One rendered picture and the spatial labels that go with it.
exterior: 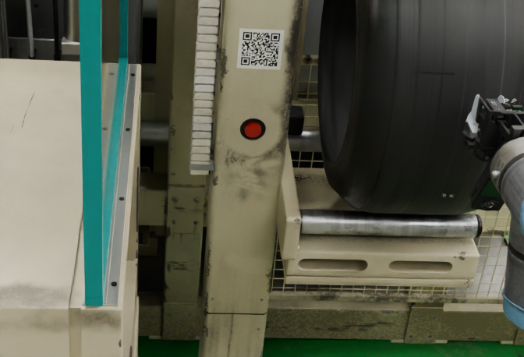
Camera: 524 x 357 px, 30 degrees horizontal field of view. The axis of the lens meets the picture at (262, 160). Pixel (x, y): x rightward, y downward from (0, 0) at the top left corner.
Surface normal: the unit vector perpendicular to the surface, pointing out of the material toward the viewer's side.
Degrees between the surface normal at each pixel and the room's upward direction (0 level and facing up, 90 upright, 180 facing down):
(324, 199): 0
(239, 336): 90
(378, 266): 90
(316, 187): 0
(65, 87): 0
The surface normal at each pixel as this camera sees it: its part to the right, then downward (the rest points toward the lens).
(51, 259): 0.08, -0.83
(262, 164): 0.07, 0.55
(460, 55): 0.10, 0.08
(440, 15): 0.11, -0.15
